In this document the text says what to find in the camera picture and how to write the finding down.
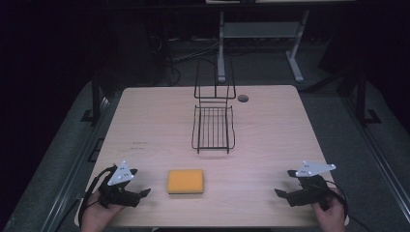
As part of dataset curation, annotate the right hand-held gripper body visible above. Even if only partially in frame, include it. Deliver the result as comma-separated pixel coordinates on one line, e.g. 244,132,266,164
285,160,337,213

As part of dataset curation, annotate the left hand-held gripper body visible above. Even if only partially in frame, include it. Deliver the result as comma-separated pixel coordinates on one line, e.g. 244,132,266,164
98,159,142,209

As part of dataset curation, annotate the yellow sponge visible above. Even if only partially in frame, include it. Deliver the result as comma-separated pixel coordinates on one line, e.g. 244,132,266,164
166,168,205,195

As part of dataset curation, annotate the black wire rack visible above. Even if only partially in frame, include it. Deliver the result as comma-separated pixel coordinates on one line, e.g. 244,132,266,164
190,57,238,156

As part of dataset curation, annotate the person's left hand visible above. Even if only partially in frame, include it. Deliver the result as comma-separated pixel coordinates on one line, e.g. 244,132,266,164
80,189,126,232

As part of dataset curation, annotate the person's right hand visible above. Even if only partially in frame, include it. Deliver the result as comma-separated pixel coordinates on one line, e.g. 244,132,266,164
310,188,348,232

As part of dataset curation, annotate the grey metal stand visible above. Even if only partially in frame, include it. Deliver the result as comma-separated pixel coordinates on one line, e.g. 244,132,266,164
217,9,311,84

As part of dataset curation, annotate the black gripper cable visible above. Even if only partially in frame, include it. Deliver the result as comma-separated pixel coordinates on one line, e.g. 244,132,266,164
324,179,375,232
77,165,118,227

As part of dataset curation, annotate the aluminium frame rail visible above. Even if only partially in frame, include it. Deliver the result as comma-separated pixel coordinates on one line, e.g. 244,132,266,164
38,95,112,232
341,95,410,215

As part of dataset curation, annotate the black frame post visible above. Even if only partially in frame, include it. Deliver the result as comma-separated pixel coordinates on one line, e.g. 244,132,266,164
355,67,383,127
79,70,103,127

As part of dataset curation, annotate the bundle of floor cables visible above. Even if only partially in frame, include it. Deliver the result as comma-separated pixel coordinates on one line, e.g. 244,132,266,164
166,36,220,64

